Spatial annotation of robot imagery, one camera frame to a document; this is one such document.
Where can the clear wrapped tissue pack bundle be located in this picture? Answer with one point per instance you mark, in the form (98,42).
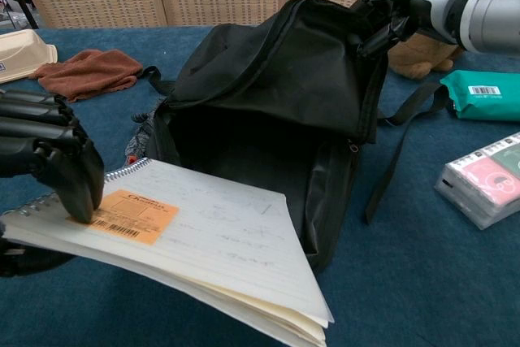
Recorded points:
(487,184)

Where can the brown plush toy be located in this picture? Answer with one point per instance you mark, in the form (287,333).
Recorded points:
(422,60)

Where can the teal wet wipes pack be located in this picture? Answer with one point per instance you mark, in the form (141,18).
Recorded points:
(508,107)

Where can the white spiral notebook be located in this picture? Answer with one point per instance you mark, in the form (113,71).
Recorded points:
(227,225)

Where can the black fabric backpack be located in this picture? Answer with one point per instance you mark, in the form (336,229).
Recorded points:
(292,79)

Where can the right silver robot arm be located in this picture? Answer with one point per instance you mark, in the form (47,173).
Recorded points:
(495,18)

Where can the grey orange small cloth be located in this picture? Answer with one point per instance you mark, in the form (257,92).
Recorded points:
(138,141)

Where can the beige plastic container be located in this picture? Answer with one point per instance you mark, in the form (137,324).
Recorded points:
(24,50)

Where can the rust brown towel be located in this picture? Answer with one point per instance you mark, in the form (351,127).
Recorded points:
(93,75)

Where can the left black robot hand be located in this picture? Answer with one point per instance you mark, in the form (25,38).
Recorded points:
(61,152)

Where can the blue plush tablecloth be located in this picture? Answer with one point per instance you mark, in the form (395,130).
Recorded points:
(406,282)

